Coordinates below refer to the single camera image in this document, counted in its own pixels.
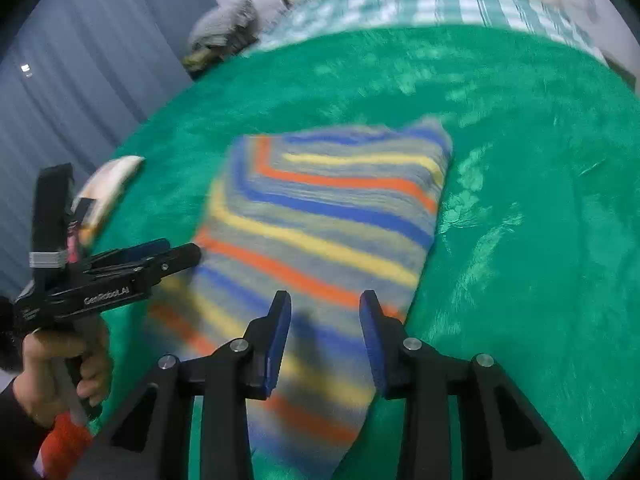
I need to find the person's left forearm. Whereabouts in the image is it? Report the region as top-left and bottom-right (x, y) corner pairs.
(0, 374), (52, 480)

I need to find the striped knit sweater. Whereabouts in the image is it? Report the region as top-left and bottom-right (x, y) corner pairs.
(145, 117), (454, 480)

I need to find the green plaid bed sheet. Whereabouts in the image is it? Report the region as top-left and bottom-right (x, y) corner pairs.
(250, 0), (609, 67)

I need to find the person's left hand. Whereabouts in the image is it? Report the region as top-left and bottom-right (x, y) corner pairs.
(22, 317), (112, 428)

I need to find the orange knit cloth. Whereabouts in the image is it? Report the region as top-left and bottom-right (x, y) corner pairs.
(39, 412), (97, 480)

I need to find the pile of checked clothes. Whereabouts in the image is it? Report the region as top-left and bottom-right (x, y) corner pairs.
(182, 0), (262, 80)

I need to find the grey-blue curtain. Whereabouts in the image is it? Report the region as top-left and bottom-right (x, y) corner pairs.
(0, 0), (222, 287)

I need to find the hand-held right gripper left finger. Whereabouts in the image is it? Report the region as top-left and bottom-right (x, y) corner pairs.
(75, 290), (293, 480)

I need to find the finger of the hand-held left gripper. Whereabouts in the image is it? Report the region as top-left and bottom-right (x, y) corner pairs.
(148, 242), (203, 281)
(91, 239), (172, 267)

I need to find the green floral bedspread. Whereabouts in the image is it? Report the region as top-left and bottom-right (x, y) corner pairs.
(92, 25), (640, 480)

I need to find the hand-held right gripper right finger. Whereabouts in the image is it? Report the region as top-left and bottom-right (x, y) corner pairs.
(359, 290), (586, 480)

